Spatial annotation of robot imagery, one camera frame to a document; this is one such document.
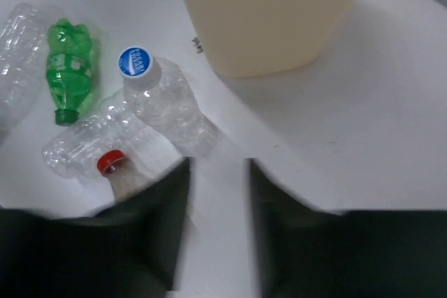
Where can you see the green plastic bottle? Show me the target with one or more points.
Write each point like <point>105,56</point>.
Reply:
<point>68,69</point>

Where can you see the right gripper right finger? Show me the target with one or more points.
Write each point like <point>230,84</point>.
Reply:
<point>302,251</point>

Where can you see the clear bottle blue cap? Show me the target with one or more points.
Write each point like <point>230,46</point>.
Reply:
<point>159,94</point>

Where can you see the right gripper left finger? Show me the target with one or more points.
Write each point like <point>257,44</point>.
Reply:
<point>129,249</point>

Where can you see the beige plastic bin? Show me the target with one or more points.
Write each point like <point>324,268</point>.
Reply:
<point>245,38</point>

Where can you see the red cap labelled bottle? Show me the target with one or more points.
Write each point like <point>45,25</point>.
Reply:
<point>136,191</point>

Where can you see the long clear bottle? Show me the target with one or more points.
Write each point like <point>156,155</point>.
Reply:
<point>23,55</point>

